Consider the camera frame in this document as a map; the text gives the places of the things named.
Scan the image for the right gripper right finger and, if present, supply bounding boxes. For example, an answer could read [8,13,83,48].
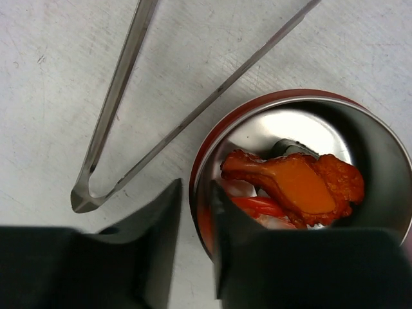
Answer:
[211,182,411,308]

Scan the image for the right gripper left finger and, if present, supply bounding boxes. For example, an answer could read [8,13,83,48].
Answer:
[1,179,182,308]

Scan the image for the toy shrimp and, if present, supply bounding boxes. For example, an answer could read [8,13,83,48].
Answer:
[221,180,296,230]

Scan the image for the orange chicken drumstick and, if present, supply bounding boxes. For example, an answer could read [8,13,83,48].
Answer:
[220,149,365,229]

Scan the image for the metal tongs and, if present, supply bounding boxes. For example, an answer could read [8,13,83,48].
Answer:
[70,0,323,214]

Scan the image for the metal bowl with red band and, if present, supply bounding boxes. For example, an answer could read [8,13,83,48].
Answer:
[189,89,411,252]

